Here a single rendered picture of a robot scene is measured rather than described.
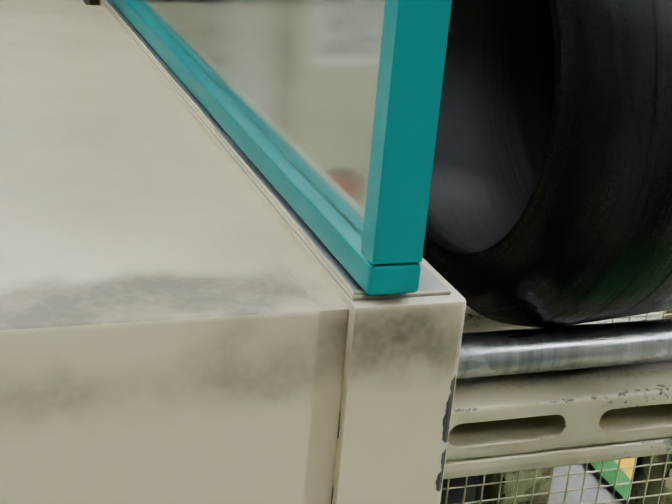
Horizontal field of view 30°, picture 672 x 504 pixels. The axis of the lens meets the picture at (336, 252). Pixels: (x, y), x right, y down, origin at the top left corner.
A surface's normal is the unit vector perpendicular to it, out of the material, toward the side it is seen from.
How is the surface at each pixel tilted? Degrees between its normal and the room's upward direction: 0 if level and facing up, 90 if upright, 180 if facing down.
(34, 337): 90
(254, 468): 90
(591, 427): 90
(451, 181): 41
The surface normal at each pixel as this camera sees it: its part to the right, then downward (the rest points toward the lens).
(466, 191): 0.28, -0.51
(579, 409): 0.32, 0.36
